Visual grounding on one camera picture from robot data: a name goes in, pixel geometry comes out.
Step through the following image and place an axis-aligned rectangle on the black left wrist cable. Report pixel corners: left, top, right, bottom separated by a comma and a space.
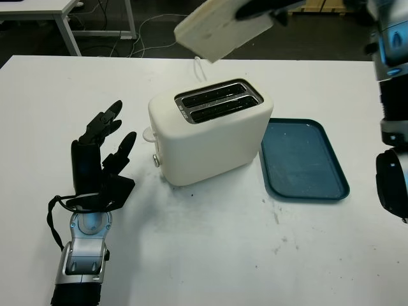
47, 194, 106, 251

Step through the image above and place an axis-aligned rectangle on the white office desk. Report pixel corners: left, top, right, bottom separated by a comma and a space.
0, 0, 136, 58

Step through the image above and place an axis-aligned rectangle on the white toaster power cord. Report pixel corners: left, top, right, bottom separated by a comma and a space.
193, 56, 208, 82

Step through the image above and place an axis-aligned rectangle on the white floor cable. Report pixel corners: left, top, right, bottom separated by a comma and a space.
132, 14, 192, 60

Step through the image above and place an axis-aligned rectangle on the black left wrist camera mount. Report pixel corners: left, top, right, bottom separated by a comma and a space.
100, 173, 135, 211

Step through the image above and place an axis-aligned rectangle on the dark blue plastic tray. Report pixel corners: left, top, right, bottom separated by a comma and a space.
260, 117, 351, 202

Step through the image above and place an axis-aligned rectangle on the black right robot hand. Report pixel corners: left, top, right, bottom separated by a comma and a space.
235, 0, 309, 27

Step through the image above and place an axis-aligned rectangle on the white two-slot toaster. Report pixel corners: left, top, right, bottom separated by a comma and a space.
148, 78, 274, 187

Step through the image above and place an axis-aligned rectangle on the slice of white bread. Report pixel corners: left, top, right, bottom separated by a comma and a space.
174, 0, 274, 64

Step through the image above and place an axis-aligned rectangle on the white toaster lever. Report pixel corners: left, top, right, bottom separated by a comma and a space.
142, 127, 159, 143

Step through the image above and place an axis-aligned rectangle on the wooden crate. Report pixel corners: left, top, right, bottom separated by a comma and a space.
288, 0, 367, 15

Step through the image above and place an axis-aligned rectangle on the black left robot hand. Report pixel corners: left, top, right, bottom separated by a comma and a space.
65, 99, 138, 213

